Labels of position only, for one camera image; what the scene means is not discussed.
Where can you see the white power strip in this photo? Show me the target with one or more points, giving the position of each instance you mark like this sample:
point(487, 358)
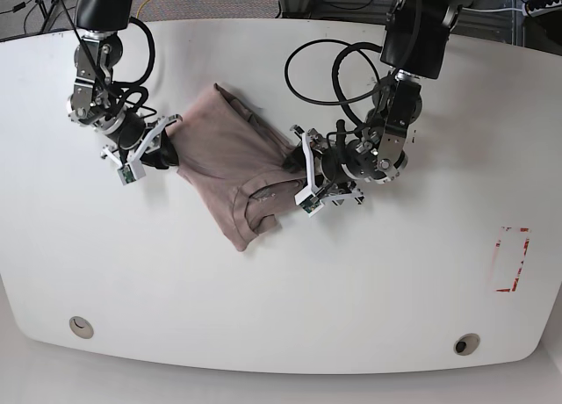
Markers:
point(535, 8)

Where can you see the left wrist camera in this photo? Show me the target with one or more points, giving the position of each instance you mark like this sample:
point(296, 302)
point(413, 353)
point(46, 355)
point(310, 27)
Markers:
point(308, 201)

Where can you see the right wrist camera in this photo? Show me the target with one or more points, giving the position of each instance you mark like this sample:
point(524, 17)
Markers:
point(131, 172)

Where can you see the right table grommet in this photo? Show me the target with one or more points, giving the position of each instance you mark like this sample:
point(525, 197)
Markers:
point(466, 344)

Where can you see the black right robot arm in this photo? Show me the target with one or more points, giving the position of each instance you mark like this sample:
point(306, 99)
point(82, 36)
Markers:
point(116, 109)

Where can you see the red tape marking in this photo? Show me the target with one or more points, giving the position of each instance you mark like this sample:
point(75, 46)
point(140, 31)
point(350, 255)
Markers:
point(509, 255)

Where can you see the left table grommet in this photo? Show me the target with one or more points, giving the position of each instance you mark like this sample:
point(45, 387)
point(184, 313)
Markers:
point(81, 327)

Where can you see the table grommet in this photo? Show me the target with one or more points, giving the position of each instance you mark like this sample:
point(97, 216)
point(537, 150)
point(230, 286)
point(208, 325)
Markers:
point(466, 344)
point(81, 327)

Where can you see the dusty pink T-shirt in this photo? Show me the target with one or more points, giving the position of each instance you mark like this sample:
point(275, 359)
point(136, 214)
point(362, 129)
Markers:
point(235, 161)

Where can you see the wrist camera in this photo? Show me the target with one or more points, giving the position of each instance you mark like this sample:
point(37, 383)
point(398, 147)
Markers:
point(131, 172)
point(308, 201)

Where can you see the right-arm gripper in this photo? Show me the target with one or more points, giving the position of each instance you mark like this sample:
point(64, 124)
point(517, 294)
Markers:
point(128, 130)

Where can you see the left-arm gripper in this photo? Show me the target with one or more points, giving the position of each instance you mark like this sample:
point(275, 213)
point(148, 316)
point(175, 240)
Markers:
point(317, 157)

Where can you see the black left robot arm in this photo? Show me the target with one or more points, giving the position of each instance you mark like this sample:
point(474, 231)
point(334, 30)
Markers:
point(416, 34)

